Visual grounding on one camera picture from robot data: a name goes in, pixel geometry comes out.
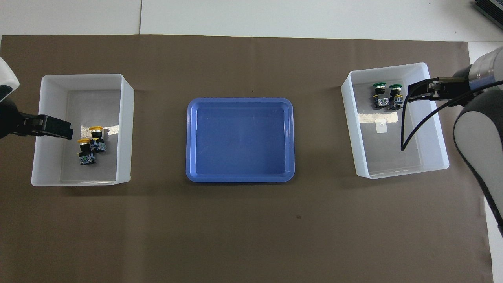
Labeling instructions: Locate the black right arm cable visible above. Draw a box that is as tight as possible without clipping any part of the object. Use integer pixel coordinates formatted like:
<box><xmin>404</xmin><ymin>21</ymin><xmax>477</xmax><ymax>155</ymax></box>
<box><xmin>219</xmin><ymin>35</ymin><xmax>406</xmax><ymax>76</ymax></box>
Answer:
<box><xmin>400</xmin><ymin>81</ymin><xmax>503</xmax><ymax>152</ymax></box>

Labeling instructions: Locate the yellow push button switch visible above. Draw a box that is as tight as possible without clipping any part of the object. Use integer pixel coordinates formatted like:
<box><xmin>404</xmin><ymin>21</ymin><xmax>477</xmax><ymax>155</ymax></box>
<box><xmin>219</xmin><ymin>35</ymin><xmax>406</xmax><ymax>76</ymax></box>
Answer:
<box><xmin>77</xmin><ymin>138</ymin><xmax>96</xmax><ymax>166</ymax></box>
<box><xmin>89</xmin><ymin>126</ymin><xmax>108</xmax><ymax>154</ymax></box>

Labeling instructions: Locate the dark grey electronic device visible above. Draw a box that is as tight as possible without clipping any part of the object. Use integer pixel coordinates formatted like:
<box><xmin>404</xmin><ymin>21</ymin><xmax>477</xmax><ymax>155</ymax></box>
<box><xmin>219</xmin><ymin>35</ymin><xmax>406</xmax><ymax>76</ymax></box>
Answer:
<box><xmin>474</xmin><ymin>0</ymin><xmax>503</xmax><ymax>23</ymax></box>

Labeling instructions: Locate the blue plastic tray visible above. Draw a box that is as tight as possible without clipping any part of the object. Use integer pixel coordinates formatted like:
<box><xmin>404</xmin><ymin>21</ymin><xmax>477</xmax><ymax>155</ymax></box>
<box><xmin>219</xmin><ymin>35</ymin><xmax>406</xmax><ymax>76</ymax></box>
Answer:
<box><xmin>185</xmin><ymin>97</ymin><xmax>295</xmax><ymax>183</ymax></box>

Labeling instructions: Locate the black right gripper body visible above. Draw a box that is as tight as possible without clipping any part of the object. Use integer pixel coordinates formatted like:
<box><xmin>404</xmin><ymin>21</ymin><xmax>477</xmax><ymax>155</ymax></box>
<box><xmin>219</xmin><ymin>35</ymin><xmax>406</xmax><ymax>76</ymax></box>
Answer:
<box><xmin>431</xmin><ymin>64</ymin><xmax>478</xmax><ymax>106</ymax></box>

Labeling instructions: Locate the green push button switch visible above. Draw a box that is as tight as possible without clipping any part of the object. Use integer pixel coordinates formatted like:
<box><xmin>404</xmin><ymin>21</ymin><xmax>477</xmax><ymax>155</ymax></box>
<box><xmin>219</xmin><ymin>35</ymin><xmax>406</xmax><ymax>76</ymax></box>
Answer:
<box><xmin>389</xmin><ymin>84</ymin><xmax>404</xmax><ymax>110</ymax></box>
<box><xmin>372</xmin><ymin>82</ymin><xmax>389</xmax><ymax>108</ymax></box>

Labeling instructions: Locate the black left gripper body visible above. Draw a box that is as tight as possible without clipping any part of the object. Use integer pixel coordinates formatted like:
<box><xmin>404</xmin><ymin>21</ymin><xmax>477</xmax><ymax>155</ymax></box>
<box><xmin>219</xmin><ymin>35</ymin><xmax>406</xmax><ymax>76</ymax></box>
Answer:
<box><xmin>0</xmin><ymin>98</ymin><xmax>42</xmax><ymax>139</ymax></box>

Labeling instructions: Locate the translucent white plastic box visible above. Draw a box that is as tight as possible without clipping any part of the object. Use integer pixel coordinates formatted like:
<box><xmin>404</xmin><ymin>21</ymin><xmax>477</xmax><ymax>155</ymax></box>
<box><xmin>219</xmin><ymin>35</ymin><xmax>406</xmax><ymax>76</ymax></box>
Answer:
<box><xmin>341</xmin><ymin>62</ymin><xmax>450</xmax><ymax>180</ymax></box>
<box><xmin>31</xmin><ymin>74</ymin><xmax>135</xmax><ymax>187</ymax></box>

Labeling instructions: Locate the brown paper table mat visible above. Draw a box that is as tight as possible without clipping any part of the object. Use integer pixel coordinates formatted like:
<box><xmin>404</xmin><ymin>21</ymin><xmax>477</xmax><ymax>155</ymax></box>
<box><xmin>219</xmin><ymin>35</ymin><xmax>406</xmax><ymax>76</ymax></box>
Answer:
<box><xmin>0</xmin><ymin>35</ymin><xmax>494</xmax><ymax>283</ymax></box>

